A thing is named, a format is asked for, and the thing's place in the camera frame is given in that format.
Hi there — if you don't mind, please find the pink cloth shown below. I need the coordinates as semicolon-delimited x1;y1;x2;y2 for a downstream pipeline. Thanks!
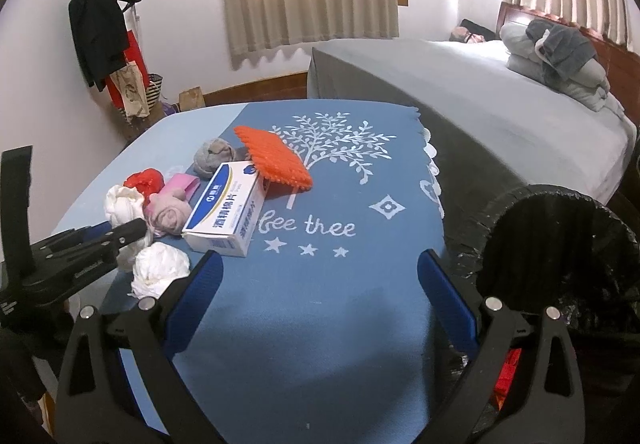
145;189;192;237

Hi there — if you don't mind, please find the red plastic bag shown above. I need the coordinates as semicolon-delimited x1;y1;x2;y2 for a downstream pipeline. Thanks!
122;168;165;205

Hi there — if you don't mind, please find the white blue medicine box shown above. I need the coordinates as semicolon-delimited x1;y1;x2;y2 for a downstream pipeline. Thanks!
181;161;269;258

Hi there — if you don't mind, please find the orange bubble wrap sheet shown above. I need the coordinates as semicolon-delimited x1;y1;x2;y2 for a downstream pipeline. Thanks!
234;126;314;191

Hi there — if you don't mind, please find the black-lined trash bin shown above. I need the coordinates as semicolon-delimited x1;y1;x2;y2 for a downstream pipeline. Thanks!
451;184;639;443

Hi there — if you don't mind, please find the white crumpled tissue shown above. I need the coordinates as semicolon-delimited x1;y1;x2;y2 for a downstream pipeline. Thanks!
103;184;153;272

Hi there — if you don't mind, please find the white crumpled paper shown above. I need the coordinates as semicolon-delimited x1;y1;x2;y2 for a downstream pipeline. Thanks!
130;242;191;299

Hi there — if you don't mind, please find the pink flat packet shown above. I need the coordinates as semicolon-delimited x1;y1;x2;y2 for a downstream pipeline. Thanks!
158;173;201;203

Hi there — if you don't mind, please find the grey rolled sock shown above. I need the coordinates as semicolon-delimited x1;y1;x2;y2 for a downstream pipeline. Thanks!
193;138;236;179

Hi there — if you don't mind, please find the striped basket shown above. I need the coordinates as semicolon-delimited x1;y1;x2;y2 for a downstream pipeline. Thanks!
146;73;163;111

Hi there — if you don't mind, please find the beige tote bag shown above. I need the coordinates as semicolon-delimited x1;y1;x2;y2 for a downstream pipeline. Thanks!
110;62;150;120

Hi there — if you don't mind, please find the brown paper bag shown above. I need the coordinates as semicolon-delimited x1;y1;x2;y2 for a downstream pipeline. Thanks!
178;87;206;112

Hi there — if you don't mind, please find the red hanging bag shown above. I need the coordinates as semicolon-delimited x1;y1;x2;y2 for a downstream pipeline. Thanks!
105;30;150;118

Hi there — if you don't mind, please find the black hanging jacket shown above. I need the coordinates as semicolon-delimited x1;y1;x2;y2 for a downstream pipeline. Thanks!
68;0;129;91

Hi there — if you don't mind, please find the blue tree-print tablecloth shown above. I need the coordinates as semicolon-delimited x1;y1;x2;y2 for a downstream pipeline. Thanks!
60;100;444;443

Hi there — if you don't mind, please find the grey bed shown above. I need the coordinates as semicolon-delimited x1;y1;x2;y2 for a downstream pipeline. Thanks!
307;39;637;245

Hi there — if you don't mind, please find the grey folded duvet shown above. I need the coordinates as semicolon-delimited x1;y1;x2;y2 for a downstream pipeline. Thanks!
500;19;626;118

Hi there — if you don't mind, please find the wooden headboard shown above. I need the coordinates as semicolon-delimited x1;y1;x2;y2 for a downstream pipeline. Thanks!
496;1;640;126

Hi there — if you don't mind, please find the dark grey towel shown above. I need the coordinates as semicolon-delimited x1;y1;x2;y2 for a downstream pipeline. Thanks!
526;19;597;90

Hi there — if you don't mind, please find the black bag behind bed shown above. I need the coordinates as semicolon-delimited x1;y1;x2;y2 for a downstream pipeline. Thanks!
449;19;499;44

